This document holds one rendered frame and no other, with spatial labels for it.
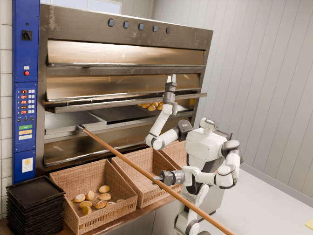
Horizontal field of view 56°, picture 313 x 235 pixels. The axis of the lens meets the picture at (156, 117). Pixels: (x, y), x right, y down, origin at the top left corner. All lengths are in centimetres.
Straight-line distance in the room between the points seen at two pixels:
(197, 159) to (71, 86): 109
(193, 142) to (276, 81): 277
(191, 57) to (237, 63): 195
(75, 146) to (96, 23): 100
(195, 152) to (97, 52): 107
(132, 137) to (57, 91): 96
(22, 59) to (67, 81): 39
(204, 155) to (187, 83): 131
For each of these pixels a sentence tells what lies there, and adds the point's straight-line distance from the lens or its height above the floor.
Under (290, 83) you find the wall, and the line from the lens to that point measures 460.
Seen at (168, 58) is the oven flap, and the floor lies 178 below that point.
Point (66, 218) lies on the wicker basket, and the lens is 242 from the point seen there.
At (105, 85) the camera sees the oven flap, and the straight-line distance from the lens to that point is 249.
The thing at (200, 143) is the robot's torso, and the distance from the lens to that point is 209.
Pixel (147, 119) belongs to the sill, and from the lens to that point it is 294.
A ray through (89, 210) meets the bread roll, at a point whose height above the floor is 64.
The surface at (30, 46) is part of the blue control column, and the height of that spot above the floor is 183.
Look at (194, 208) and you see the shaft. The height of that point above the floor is 120.
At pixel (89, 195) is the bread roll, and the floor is 65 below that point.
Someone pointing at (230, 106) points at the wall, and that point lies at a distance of 512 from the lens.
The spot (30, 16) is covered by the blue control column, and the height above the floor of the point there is 201.
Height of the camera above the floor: 212
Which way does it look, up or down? 18 degrees down
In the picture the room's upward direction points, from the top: 9 degrees clockwise
